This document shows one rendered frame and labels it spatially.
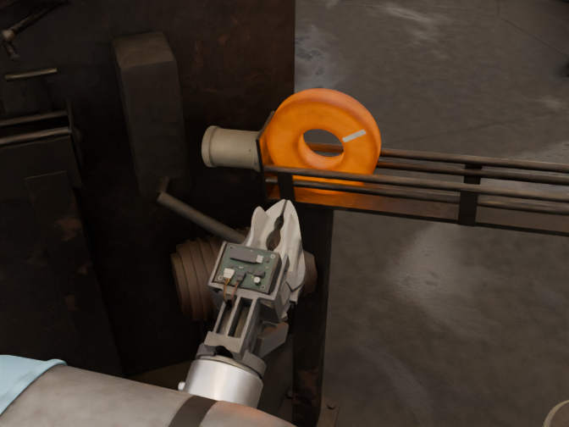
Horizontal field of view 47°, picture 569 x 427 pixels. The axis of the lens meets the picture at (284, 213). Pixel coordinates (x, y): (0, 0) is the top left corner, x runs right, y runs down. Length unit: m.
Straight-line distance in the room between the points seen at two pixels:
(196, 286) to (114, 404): 0.65
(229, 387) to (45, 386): 0.31
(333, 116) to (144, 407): 0.59
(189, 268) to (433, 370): 0.73
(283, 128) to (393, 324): 0.82
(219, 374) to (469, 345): 1.03
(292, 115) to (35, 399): 0.60
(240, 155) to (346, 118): 0.17
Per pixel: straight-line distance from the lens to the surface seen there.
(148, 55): 0.92
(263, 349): 0.69
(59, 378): 0.35
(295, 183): 0.90
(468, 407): 1.49
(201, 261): 0.98
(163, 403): 0.33
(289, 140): 0.89
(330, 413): 1.43
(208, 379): 0.64
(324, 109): 0.85
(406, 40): 2.78
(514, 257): 1.82
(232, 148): 0.92
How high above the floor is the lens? 1.22
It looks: 41 degrees down
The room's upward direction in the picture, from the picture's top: straight up
